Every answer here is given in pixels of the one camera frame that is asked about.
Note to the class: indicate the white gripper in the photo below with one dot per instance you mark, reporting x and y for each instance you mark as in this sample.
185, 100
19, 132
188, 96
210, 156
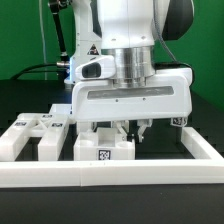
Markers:
165, 95

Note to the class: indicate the white chair seat part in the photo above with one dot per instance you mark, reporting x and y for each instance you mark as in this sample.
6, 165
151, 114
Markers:
104, 144

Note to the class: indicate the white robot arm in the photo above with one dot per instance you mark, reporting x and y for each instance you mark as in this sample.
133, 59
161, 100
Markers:
115, 77

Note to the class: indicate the small tagged cube right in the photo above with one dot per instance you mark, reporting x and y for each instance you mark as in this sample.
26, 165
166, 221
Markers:
179, 121

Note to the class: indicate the white U-shaped fence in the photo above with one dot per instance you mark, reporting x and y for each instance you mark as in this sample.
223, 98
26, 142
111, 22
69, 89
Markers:
206, 166

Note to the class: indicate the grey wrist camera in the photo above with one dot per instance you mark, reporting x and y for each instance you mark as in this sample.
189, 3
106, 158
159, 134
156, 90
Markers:
102, 67

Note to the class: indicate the white marker base plate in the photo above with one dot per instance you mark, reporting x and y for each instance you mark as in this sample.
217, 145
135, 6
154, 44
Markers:
64, 109

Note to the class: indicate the white chair back frame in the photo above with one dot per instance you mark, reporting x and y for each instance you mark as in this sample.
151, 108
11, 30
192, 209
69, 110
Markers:
51, 129

